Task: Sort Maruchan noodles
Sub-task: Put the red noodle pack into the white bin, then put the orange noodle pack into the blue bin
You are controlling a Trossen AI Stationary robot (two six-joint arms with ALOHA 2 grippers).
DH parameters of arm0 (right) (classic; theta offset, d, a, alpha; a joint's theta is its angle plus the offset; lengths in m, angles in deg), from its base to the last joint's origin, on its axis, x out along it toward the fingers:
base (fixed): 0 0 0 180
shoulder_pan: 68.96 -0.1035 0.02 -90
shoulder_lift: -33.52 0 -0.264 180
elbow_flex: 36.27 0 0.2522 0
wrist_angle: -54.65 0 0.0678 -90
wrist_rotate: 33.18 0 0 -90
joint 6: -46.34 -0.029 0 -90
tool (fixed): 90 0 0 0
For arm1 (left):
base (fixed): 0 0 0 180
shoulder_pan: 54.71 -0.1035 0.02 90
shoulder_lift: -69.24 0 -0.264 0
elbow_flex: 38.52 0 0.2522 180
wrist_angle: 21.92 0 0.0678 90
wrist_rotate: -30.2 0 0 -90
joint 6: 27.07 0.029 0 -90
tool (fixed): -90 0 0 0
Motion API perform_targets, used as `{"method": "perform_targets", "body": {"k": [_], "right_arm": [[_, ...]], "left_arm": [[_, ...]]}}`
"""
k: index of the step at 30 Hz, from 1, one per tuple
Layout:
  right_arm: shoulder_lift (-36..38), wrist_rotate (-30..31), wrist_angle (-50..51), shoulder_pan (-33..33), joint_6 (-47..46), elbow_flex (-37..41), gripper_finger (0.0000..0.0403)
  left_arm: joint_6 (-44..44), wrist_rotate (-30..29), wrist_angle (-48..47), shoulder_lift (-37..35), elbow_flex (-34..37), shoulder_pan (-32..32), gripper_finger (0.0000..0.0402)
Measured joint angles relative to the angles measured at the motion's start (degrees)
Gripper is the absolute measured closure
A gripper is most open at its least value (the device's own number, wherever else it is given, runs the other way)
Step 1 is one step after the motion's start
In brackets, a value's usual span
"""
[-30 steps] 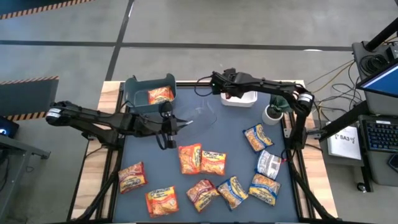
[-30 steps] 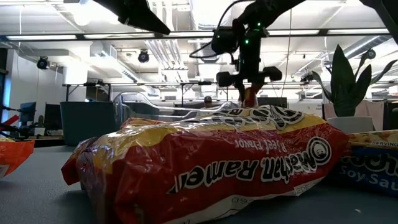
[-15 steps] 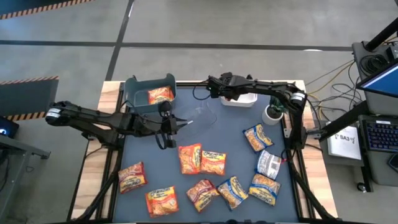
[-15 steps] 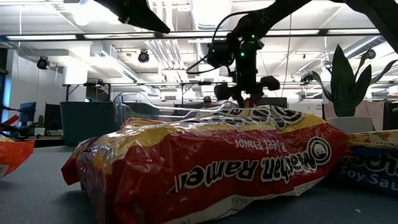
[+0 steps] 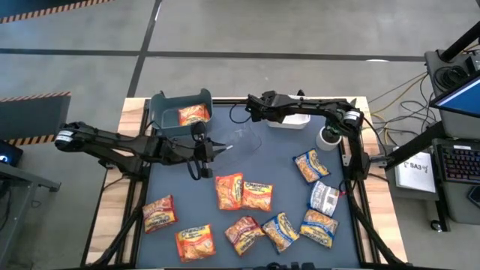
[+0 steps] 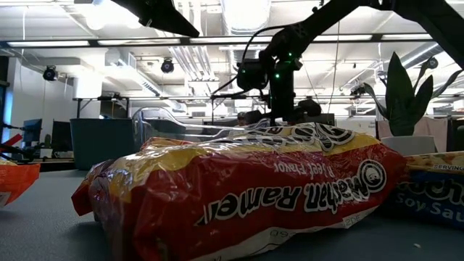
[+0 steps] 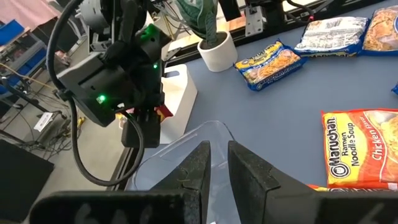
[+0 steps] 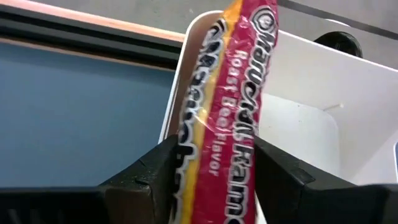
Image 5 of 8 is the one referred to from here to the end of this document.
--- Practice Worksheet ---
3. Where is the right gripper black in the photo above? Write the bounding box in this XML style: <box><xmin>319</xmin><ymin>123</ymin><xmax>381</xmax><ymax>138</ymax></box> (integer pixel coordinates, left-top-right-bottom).
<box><xmin>245</xmin><ymin>91</ymin><xmax>292</xmax><ymax>125</ymax></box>

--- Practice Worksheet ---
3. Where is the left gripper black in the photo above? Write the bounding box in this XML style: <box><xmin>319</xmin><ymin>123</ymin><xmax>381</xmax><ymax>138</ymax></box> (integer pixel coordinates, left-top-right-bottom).
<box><xmin>175</xmin><ymin>121</ymin><xmax>235</xmax><ymax>168</ymax></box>

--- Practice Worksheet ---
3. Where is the orange chicken ramen noodle pack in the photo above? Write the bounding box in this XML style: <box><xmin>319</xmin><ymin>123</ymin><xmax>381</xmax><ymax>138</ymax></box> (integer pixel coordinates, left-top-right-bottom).
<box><xmin>174</xmin><ymin>223</ymin><xmax>218</xmax><ymax>263</ymax></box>
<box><xmin>241</xmin><ymin>181</ymin><xmax>275</xmax><ymax>213</ymax></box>
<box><xmin>177</xmin><ymin>103</ymin><xmax>211</xmax><ymax>127</ymax></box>
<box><xmin>214</xmin><ymin>172</ymin><xmax>245</xmax><ymax>212</ymax></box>

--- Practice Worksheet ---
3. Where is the blue soy sauce ramen pack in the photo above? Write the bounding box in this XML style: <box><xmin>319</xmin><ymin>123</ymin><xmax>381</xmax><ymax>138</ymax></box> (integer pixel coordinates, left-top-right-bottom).
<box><xmin>298</xmin><ymin>208</ymin><xmax>340</xmax><ymax>250</ymax></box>
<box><xmin>261</xmin><ymin>211</ymin><xmax>301</xmax><ymax>254</ymax></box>
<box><xmin>292</xmin><ymin>148</ymin><xmax>332</xmax><ymax>185</ymax></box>

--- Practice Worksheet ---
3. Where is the clear plastic bin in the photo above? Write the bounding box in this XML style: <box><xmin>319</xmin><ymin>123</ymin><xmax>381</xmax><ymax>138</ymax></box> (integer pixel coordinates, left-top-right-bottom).
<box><xmin>204</xmin><ymin>121</ymin><xmax>263</xmax><ymax>172</ymax></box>

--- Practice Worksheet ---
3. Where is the white plastic bin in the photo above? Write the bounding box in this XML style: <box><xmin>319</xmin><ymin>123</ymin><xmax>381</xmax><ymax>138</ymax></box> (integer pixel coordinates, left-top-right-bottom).
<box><xmin>265</xmin><ymin>95</ymin><xmax>312</xmax><ymax>131</ymax></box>

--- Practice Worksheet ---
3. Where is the blue-grey table mat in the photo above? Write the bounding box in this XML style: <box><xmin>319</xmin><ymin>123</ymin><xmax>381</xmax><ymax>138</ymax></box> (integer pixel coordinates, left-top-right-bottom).
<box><xmin>135</xmin><ymin>103</ymin><xmax>362</xmax><ymax>269</ymax></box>

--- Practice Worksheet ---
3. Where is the grey-blue plastic bin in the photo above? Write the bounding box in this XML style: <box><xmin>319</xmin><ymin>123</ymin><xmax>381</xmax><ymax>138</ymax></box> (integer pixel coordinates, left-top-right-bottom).
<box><xmin>148</xmin><ymin>88</ymin><xmax>215</xmax><ymax>138</ymax></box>

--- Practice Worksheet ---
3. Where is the black stand beam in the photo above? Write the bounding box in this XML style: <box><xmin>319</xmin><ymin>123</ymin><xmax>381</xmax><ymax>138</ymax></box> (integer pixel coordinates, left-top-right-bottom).
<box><xmin>385</xmin><ymin>120</ymin><xmax>448</xmax><ymax>170</ymax></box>
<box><xmin>439</xmin><ymin>22</ymin><xmax>480</xmax><ymax>64</ymax></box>

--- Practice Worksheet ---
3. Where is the white SA3 sign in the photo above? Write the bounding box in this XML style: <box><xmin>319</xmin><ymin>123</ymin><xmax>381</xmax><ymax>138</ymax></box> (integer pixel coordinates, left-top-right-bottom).
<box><xmin>393</xmin><ymin>151</ymin><xmax>439</xmax><ymax>195</ymax></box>

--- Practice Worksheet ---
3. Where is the dark hazard-striped floor mat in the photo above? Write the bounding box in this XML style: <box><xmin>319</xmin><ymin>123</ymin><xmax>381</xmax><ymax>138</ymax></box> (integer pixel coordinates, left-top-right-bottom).
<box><xmin>0</xmin><ymin>91</ymin><xmax>72</xmax><ymax>147</ymax></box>
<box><xmin>0</xmin><ymin>0</ymin><xmax>116</xmax><ymax>24</ymax></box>

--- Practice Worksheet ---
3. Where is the grey side desk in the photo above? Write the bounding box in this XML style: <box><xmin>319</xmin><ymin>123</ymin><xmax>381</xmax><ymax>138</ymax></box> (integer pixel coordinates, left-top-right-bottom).
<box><xmin>0</xmin><ymin>160</ymin><xmax>62</xmax><ymax>263</ymax></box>

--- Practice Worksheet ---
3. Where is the grey equipment cart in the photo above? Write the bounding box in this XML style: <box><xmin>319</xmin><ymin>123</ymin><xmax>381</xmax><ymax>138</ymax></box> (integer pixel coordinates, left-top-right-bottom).
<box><xmin>423</xmin><ymin>48</ymin><xmax>480</xmax><ymax>226</ymax></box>

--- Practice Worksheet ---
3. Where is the blue-screen monitor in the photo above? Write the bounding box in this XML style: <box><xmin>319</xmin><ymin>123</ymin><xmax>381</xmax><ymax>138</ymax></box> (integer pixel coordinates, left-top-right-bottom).
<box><xmin>429</xmin><ymin>73</ymin><xmax>480</xmax><ymax>120</ymax></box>

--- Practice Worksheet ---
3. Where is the black device blue light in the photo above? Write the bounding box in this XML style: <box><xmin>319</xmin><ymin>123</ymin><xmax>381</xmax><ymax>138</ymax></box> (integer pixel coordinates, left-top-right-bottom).
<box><xmin>0</xmin><ymin>139</ymin><xmax>24</xmax><ymax>168</ymax></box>

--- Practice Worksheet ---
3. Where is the black backlit keyboard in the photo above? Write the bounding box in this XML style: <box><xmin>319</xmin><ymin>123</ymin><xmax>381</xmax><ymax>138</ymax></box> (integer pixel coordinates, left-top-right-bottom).
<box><xmin>436</xmin><ymin>143</ymin><xmax>480</xmax><ymax>185</ymax></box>

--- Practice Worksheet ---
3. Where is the black aluminium table frame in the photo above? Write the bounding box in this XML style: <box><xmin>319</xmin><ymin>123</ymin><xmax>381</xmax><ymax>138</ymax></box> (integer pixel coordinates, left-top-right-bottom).
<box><xmin>80</xmin><ymin>95</ymin><xmax>412</xmax><ymax>270</ymax></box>

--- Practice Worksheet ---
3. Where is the coiled black cable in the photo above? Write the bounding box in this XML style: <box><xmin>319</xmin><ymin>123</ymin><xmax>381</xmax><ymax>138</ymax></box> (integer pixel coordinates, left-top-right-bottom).
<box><xmin>433</xmin><ymin>64</ymin><xmax>470</xmax><ymax>90</ymax></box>

